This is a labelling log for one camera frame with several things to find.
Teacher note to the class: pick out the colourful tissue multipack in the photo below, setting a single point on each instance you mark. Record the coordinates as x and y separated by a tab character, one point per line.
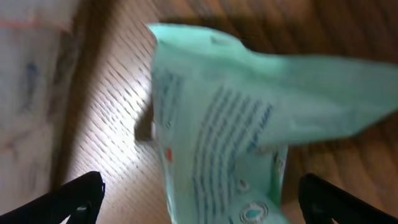
40	47

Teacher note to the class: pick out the green snack packet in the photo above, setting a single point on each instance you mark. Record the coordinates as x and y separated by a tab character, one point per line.
225	117

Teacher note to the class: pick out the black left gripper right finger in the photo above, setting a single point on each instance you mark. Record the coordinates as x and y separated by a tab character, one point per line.
324	203

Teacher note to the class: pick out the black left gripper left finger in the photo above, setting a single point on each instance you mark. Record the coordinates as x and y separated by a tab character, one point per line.
78	201

